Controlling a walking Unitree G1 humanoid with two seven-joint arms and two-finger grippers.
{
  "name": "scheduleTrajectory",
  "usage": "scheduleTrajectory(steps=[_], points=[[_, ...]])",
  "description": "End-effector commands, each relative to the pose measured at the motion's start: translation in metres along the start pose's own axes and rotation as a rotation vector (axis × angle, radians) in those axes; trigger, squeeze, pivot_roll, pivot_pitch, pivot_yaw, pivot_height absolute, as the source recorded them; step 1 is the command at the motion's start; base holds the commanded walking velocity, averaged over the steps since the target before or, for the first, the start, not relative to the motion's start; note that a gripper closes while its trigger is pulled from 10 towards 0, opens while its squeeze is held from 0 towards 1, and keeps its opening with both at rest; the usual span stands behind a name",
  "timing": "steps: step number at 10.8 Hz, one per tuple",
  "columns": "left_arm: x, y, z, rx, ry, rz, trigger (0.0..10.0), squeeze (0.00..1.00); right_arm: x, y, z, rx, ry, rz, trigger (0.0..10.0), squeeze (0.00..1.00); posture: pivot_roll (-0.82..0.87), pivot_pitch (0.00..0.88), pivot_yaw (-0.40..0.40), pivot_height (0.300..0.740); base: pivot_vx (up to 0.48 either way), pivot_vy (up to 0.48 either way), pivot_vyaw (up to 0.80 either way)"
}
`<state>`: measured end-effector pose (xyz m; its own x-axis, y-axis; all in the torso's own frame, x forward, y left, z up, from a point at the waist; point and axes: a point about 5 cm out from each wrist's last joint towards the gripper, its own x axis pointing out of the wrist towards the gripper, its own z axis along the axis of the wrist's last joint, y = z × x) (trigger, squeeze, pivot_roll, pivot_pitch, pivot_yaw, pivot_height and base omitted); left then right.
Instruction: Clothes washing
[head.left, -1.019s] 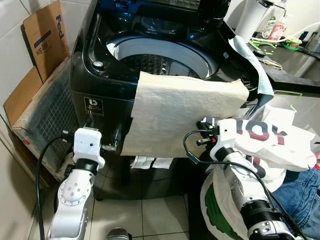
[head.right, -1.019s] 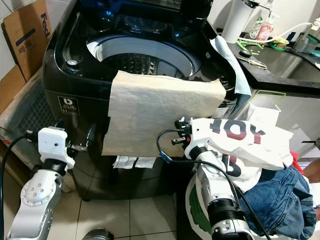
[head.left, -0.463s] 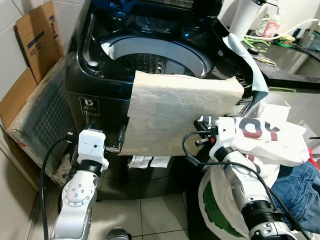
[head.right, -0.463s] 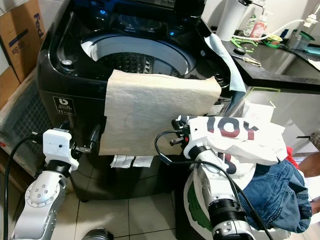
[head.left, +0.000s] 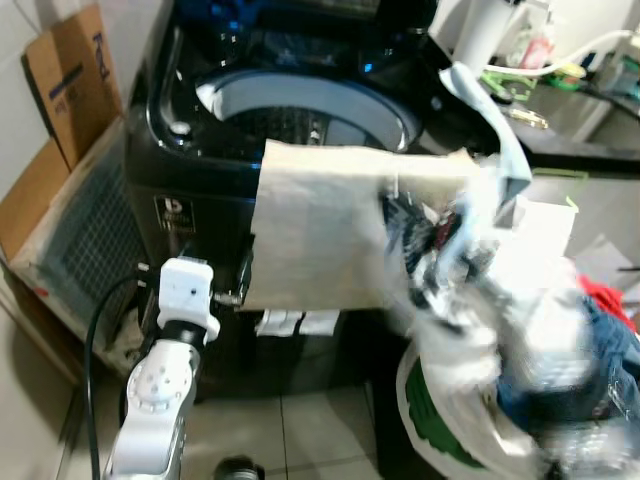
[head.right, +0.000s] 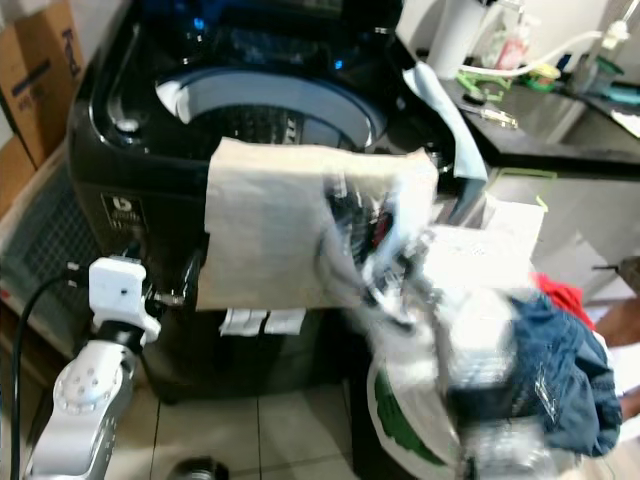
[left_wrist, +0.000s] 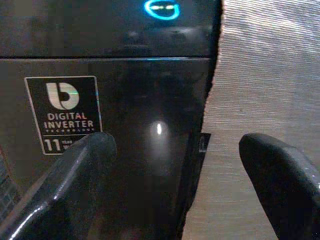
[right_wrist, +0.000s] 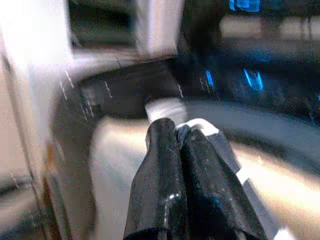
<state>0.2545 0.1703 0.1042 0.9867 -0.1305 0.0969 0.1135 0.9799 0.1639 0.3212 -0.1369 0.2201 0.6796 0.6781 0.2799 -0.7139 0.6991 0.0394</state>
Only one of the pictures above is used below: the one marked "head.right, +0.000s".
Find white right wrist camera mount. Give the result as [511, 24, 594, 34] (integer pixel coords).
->
[385, 165, 441, 271]

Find flat brown cardboard piece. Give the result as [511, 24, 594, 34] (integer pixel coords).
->
[0, 135, 36, 216]

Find white cylinder roll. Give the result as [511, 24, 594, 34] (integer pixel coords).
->
[425, 0, 486, 79]

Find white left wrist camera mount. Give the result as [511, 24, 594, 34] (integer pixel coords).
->
[88, 256, 161, 343]

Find beige towel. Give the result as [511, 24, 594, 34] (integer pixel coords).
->
[195, 137, 436, 311]

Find white paper bag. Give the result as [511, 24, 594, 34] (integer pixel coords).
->
[478, 198, 547, 283]

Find white hose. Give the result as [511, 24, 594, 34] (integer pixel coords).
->
[530, 30, 621, 76]

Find black stool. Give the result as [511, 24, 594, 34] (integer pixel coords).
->
[345, 380, 383, 480]

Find grey robot foot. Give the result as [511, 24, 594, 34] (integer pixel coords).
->
[168, 457, 229, 480]

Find grey mesh panel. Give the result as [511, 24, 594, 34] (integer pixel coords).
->
[0, 150, 106, 341]

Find black top-load washing machine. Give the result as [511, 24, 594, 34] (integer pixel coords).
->
[65, 0, 491, 406]

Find white garment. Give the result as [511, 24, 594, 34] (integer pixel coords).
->
[345, 290, 449, 393]

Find red garment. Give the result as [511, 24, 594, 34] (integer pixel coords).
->
[530, 272, 586, 321]

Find light blue cloth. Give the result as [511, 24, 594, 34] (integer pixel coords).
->
[403, 62, 489, 226]

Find dark counter with grey cabinet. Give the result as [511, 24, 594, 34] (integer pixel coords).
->
[460, 60, 640, 291]

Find blue denim jeans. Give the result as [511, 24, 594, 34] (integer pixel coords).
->
[505, 290, 623, 456]

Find person in black shorts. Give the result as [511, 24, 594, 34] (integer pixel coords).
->
[592, 255, 640, 401]

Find bottle with pink label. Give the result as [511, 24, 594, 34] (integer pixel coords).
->
[490, 5, 531, 71]

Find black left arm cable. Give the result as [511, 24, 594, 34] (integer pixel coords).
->
[10, 272, 91, 480]

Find white laundry bag green print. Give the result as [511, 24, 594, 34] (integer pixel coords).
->
[365, 355, 491, 480]

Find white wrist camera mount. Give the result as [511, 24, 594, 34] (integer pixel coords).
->
[385, 165, 441, 271]
[88, 256, 161, 343]

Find tall cardboard box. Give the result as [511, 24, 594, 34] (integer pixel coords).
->
[0, 10, 86, 166]

